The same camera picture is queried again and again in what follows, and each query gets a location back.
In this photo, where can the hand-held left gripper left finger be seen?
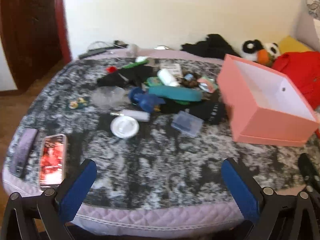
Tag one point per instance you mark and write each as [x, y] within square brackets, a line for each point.
[77, 192]

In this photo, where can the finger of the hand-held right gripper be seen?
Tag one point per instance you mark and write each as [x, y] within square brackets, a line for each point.
[308, 170]

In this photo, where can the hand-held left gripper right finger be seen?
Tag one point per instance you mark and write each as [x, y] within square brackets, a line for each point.
[240, 190]

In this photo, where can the pink cardboard box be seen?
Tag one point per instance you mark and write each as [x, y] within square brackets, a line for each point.
[262, 125]

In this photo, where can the white round lid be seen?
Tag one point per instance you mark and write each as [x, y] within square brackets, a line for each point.
[124, 127]

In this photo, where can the small clear blue box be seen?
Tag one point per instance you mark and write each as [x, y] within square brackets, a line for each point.
[187, 123]

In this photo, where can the black sock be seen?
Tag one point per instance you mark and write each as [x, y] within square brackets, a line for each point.
[207, 111]

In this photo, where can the clear tube with metal tip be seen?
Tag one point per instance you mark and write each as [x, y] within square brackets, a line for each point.
[132, 115]

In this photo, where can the blue plastic toy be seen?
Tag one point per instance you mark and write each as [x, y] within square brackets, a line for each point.
[147, 100]

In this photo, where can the teal glasses case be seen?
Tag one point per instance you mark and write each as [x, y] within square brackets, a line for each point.
[175, 93]

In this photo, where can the smartphone with red screen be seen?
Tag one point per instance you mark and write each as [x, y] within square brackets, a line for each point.
[52, 160]

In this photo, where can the lilac quilted bedspread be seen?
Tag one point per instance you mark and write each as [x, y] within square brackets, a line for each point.
[150, 217]

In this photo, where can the small sticker card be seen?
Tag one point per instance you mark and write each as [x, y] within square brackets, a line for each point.
[77, 103]

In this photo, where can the red backpack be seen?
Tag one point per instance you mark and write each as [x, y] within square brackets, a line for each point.
[300, 72]

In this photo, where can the pink and green pouch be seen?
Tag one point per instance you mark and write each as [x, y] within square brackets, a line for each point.
[207, 83]

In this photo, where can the small blue bottle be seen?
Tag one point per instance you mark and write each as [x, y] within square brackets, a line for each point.
[188, 76]

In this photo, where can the black cloth with white stripe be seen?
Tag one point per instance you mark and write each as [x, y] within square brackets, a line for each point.
[127, 76]

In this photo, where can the yellow pillow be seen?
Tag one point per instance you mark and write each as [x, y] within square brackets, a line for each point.
[292, 43]

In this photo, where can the small red object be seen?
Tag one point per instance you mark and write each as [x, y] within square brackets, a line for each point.
[111, 69]

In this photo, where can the panda plush toy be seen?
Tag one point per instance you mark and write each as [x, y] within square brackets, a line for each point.
[260, 48]

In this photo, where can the white plastic bottle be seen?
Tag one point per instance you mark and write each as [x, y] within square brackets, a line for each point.
[167, 77]

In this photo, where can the green round tin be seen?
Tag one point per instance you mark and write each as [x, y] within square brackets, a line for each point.
[153, 81]

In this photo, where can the green comb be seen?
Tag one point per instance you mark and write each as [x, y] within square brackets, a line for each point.
[132, 65]

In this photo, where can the white label sheet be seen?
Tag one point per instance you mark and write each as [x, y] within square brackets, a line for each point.
[172, 68]

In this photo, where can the grey pillow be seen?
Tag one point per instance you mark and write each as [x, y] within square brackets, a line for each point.
[307, 30]

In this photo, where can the black garment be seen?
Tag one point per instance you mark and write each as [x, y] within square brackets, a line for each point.
[210, 46]

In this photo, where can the small white jar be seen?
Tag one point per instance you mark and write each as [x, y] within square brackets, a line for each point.
[141, 59]

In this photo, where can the floral pillow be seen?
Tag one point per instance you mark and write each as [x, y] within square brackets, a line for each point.
[312, 6]

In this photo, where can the dark wooden door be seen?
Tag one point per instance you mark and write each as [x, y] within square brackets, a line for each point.
[30, 30]

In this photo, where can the red door frame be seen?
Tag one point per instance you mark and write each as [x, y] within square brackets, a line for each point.
[62, 17]

